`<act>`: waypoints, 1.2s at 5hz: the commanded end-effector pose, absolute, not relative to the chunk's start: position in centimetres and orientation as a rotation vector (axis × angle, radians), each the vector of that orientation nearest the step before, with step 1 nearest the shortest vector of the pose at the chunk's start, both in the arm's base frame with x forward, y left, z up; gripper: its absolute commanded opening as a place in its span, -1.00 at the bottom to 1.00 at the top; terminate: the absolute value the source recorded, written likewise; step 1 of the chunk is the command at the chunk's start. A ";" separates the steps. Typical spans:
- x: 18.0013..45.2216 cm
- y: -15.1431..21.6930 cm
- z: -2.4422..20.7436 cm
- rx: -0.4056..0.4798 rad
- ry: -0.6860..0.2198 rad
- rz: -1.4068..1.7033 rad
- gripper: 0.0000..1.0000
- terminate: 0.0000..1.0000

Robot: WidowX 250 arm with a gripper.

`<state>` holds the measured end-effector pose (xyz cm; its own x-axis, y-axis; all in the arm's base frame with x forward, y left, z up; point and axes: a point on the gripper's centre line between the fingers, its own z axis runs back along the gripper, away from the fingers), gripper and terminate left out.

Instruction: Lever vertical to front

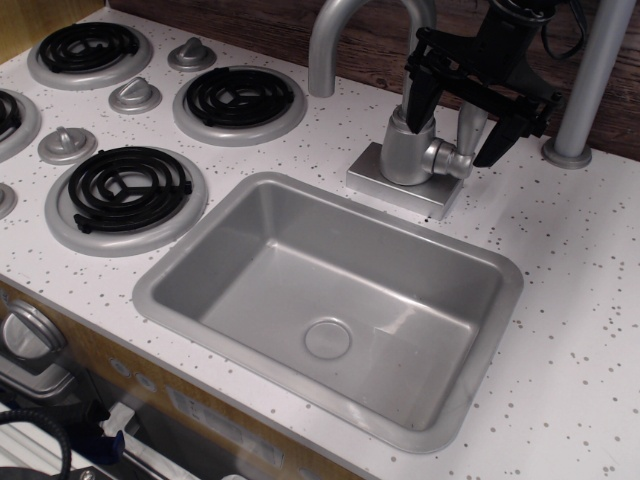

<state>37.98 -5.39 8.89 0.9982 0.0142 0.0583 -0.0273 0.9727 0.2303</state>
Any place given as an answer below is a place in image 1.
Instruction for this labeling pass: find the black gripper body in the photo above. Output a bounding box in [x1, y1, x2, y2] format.
[416, 7, 563, 137]

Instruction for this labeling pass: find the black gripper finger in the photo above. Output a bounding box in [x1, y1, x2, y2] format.
[405, 42, 442, 133]
[473, 111, 523, 168]

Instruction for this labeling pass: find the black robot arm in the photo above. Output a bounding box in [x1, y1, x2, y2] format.
[405, 1, 563, 167]

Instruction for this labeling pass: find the back left stove burner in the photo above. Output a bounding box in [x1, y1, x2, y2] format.
[27, 22, 153, 91]

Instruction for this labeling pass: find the back right stove burner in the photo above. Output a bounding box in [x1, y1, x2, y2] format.
[172, 66, 307, 147]

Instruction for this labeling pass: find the silver gooseneck faucet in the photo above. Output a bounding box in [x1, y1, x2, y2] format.
[307, 0, 467, 221]

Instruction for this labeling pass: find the silver knob middle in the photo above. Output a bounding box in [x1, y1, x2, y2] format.
[108, 77, 162, 115]

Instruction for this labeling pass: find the silver faucet lever handle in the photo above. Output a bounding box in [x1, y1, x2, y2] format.
[423, 101, 488, 180]

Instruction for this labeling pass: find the silver knob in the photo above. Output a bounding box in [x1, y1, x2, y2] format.
[38, 127, 98, 165]
[108, 77, 162, 115]
[167, 37, 217, 72]

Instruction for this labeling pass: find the silver knob left edge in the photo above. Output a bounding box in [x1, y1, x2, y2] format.
[0, 183, 18, 219]

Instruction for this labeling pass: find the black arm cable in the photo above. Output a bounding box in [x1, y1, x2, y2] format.
[539, 0, 601, 59]

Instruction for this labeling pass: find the silver sink basin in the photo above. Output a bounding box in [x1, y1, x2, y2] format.
[133, 172, 524, 454]

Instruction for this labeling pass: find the silver knob lower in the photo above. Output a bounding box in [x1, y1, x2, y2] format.
[38, 127, 98, 165]

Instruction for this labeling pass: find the front right stove burner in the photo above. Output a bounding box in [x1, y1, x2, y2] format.
[45, 146, 208, 258]

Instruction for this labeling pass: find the silver oven dial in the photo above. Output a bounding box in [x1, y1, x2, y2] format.
[1, 299, 66, 374]

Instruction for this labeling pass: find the left edge stove burner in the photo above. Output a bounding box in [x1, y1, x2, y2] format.
[1, 89, 41, 162]

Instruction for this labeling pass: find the silver support pole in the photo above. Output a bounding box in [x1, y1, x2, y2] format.
[542, 0, 636, 170]

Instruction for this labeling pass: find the black cable lower left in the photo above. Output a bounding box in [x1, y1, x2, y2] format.
[0, 407, 74, 474]

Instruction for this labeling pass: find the silver knob top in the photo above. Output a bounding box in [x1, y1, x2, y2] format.
[167, 37, 217, 72]

